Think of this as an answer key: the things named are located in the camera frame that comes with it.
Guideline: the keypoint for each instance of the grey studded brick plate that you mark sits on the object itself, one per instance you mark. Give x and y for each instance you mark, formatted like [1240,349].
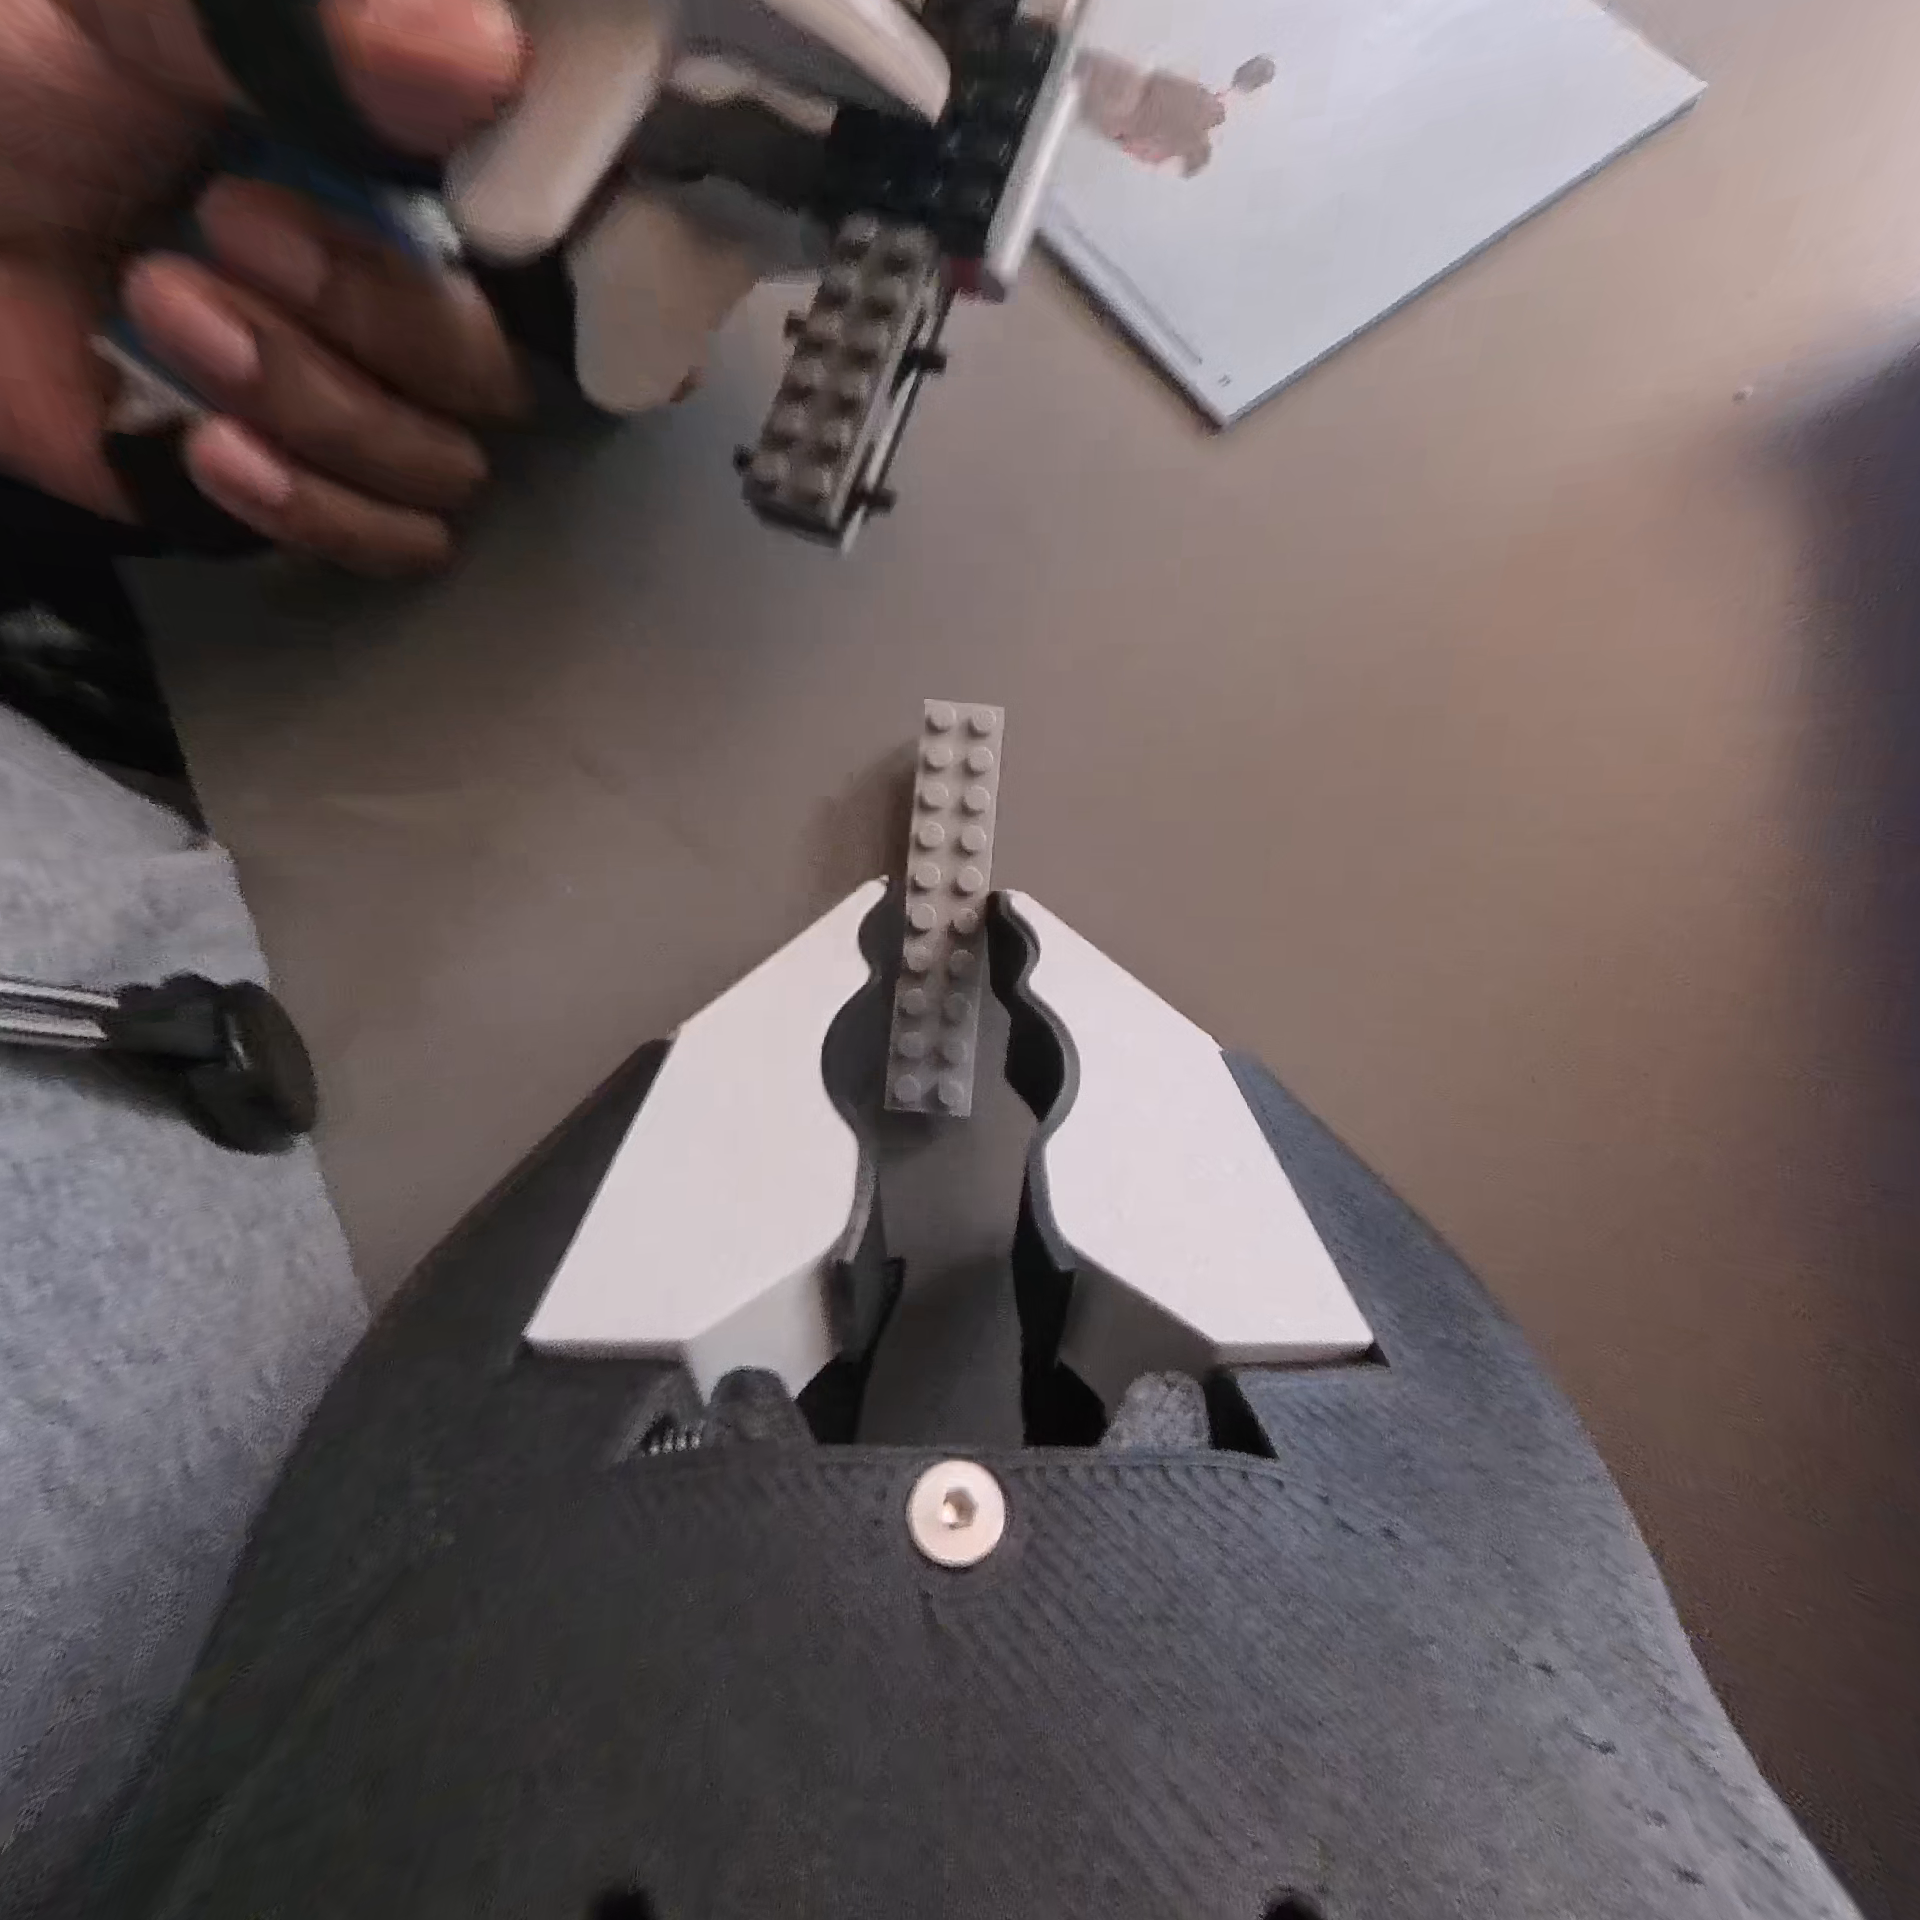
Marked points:
[944,901]

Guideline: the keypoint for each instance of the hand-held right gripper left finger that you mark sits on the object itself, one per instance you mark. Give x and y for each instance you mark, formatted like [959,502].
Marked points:
[722,1185]

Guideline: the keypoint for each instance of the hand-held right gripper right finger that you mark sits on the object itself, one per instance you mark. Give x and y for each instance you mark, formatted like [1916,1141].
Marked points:
[1202,1201]

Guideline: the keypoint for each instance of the grey sweatshirt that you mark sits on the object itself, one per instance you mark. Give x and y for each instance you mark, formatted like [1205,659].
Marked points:
[119,1349]

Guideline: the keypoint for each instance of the black jacket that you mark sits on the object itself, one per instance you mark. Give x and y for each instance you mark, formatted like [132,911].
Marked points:
[77,674]

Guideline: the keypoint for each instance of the pale blue instruction booklet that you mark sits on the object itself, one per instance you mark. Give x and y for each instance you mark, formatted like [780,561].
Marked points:
[1426,181]

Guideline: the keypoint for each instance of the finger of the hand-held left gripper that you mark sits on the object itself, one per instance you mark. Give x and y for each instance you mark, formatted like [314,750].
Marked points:
[811,45]

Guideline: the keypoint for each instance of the toy brick assembly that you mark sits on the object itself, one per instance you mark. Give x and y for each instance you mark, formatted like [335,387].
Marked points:
[840,359]

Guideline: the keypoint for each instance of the person's left hand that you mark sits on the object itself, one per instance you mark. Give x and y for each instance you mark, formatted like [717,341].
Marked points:
[300,359]

